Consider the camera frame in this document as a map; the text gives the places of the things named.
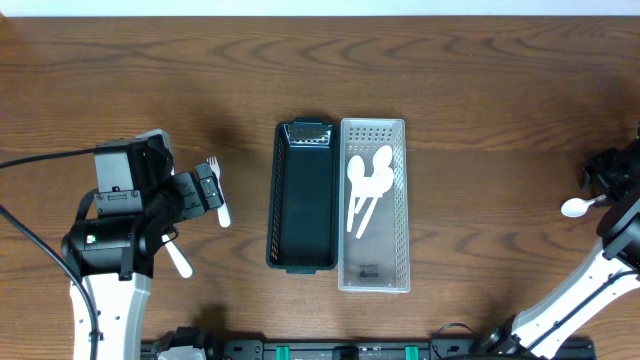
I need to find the white plastic spoon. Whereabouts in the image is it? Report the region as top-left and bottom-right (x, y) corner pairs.
(356, 167), (394, 239)
(346, 155), (365, 232)
(561, 194), (606, 218)

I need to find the white plastic spoon diagonal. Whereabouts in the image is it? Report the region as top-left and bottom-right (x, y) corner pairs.
(355, 145), (393, 214)

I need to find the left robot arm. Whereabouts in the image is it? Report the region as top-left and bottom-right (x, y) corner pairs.
(62, 129), (226, 359)

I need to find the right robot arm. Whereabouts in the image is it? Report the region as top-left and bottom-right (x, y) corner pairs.
(471, 139), (639, 359)

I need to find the black plastic basket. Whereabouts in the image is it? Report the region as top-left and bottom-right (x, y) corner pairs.
(266, 117), (339, 275)

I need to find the clear plastic basket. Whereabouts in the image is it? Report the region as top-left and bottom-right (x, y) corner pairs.
(338, 118), (410, 293)

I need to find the left black cable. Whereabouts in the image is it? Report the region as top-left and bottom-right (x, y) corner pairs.
(0, 147), (101, 360)

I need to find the black mounting rail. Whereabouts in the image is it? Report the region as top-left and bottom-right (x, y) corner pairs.
(139, 323), (596, 360)

